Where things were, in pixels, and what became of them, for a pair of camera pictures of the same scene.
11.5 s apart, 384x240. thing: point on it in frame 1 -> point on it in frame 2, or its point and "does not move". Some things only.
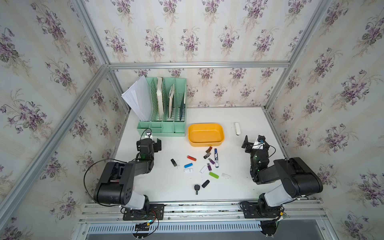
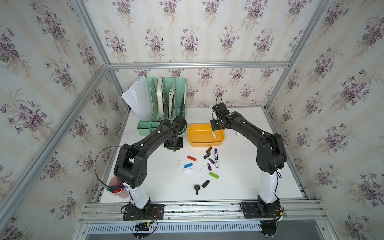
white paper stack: (139, 95) does not move
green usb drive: (214, 175) does not move
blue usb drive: (188, 165) does not move
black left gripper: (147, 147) -> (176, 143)
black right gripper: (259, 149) -> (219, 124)
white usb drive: (203, 169) does not move
